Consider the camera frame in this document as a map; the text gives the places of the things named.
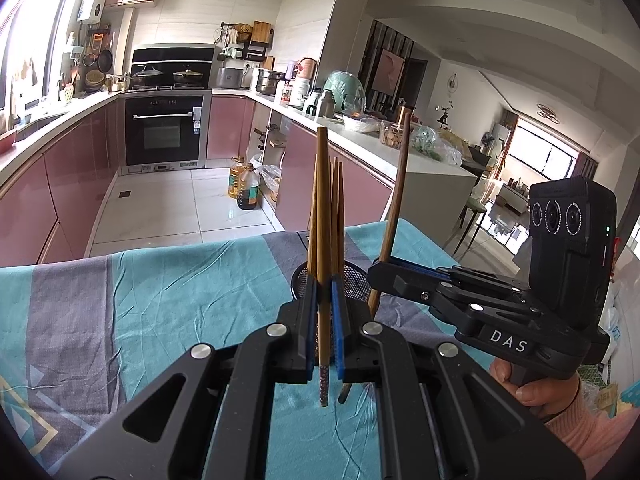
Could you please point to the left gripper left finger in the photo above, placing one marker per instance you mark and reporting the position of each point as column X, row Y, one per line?
column 296, row 355

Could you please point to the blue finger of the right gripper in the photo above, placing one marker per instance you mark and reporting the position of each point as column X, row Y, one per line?
column 401, row 283
column 425, row 267

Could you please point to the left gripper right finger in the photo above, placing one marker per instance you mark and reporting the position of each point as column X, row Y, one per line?
column 352, row 356

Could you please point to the black mesh utensil cup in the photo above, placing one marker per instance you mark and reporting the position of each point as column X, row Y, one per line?
column 355, row 282

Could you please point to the right pink sleeve forearm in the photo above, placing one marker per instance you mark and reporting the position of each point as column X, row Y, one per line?
column 607, row 447

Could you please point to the kitchen window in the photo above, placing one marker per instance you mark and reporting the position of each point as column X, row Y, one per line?
column 27, row 27

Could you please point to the right hand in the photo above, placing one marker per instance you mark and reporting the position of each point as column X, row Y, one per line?
column 548, row 396

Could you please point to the dark cooking oil bottle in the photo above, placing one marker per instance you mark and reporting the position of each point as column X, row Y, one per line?
column 248, row 187

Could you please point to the yellow cooking oil bottle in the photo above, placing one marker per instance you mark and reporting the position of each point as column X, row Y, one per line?
column 236, row 171

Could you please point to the teal electric kettle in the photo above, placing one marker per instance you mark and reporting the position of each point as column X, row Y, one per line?
column 348, row 92

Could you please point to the steel stock pot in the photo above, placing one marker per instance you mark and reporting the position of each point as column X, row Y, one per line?
column 267, row 81

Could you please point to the black built-in oven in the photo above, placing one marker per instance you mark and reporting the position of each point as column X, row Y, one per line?
column 165, row 130

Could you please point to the black range hood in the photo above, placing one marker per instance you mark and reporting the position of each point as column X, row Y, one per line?
column 171, row 58

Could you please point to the pink bowl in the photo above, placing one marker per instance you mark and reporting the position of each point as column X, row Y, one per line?
column 7, row 141

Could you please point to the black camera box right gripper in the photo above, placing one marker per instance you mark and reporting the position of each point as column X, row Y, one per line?
column 572, row 227

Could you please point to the black wall spice rack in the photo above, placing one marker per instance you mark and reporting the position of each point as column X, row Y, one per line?
column 243, row 41

